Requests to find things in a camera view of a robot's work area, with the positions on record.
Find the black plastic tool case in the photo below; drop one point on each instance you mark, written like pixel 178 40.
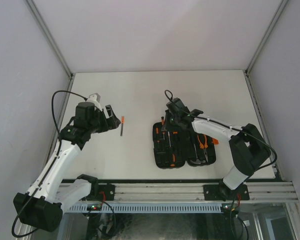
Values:
pixel 163 157

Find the blue slotted cable duct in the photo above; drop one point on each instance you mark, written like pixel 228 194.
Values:
pixel 145 208

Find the black handled screwdriver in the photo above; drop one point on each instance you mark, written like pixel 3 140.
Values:
pixel 173 157

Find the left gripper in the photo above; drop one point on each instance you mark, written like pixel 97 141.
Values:
pixel 109 124

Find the aluminium frame rail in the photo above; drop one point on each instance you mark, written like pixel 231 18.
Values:
pixel 251 192

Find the orange handled needle-nose pliers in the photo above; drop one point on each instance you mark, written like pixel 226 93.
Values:
pixel 203 147

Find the small orange precision screwdriver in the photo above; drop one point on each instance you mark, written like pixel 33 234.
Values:
pixel 162 123

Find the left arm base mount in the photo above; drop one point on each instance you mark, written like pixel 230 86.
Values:
pixel 105 192

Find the small orange chisel bit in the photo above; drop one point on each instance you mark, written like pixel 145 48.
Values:
pixel 122 125

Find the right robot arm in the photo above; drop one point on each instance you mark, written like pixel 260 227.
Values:
pixel 247 146

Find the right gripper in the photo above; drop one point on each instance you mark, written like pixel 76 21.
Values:
pixel 167 126

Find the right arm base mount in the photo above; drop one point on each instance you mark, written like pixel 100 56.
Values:
pixel 218 192

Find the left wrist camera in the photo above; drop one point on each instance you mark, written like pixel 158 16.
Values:
pixel 95 99

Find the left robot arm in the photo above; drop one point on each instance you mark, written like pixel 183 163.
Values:
pixel 43 206

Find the small claw hammer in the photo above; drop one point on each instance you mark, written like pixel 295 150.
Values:
pixel 198 157

